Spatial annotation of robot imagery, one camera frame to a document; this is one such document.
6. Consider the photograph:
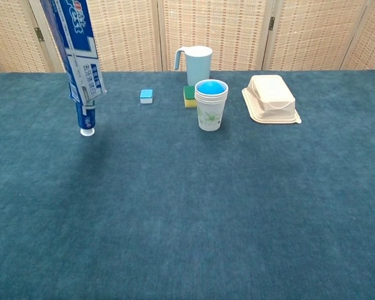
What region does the dark blue table mat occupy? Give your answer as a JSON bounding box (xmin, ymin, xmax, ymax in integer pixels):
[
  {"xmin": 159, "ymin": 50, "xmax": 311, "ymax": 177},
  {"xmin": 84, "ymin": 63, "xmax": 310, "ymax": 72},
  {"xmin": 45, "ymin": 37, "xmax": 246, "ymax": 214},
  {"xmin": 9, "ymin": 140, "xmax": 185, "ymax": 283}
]
[{"xmin": 0, "ymin": 70, "xmax": 375, "ymax": 300}]

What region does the floral white paper cup stack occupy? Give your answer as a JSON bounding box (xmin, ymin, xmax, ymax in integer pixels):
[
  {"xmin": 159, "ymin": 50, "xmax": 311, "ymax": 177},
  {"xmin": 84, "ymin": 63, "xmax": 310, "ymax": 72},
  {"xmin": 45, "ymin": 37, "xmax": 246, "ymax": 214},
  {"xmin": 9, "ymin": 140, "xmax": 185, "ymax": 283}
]
[{"xmin": 194, "ymin": 79, "xmax": 229, "ymax": 132}]

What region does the beige takeout food container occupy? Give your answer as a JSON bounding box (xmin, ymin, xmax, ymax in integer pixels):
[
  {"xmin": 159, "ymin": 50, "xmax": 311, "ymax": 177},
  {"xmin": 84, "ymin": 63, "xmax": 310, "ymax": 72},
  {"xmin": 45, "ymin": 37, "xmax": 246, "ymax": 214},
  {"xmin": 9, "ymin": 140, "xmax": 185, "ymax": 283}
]
[{"xmin": 241, "ymin": 74, "xmax": 302, "ymax": 125}]

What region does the green yellow scrubbing sponge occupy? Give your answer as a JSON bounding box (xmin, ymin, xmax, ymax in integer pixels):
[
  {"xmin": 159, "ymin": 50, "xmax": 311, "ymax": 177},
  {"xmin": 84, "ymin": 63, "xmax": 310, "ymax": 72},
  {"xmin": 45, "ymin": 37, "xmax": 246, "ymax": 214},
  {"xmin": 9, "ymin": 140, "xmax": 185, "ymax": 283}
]
[{"xmin": 183, "ymin": 85, "xmax": 198, "ymax": 109}]

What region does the blue white toothpaste box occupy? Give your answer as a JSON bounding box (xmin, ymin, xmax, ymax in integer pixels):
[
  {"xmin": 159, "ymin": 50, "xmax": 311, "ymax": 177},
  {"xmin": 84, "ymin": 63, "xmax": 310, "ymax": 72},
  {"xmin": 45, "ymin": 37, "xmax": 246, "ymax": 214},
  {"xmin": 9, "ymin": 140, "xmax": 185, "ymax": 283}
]
[{"xmin": 39, "ymin": 0, "xmax": 108, "ymax": 106}]

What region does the blue toothpaste tube white cap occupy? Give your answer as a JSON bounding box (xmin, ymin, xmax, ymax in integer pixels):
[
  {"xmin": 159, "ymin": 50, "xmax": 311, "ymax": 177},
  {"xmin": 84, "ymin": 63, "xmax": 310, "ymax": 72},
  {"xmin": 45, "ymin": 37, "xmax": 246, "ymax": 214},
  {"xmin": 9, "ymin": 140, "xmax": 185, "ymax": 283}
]
[{"xmin": 74, "ymin": 100, "xmax": 97, "ymax": 137}]

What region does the small blue white block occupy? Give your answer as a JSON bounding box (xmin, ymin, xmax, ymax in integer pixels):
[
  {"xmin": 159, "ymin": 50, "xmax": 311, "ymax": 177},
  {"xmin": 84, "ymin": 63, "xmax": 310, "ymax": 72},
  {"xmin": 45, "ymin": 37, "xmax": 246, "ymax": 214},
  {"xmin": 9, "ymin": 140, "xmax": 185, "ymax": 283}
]
[{"xmin": 139, "ymin": 89, "xmax": 154, "ymax": 104}]

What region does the blue ball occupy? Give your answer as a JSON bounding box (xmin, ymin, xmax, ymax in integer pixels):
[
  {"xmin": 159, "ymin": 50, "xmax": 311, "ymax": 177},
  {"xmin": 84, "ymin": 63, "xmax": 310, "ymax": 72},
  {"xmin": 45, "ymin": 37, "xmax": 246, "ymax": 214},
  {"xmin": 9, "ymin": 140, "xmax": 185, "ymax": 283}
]
[{"xmin": 196, "ymin": 79, "xmax": 226, "ymax": 94}]

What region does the light blue plastic mug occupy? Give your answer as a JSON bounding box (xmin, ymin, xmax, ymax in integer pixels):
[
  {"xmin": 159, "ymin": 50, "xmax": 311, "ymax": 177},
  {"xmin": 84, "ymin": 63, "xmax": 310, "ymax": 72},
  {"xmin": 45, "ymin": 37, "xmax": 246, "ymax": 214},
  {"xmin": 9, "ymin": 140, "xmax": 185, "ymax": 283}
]
[{"xmin": 174, "ymin": 45, "xmax": 213, "ymax": 87}]

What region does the woven bamboo folding screen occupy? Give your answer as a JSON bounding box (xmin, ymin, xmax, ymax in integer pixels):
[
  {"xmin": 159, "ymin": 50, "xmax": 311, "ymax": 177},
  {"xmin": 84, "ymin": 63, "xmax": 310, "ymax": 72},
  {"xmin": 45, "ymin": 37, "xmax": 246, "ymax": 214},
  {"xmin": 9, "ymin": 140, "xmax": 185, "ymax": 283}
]
[{"xmin": 0, "ymin": 0, "xmax": 375, "ymax": 76}]

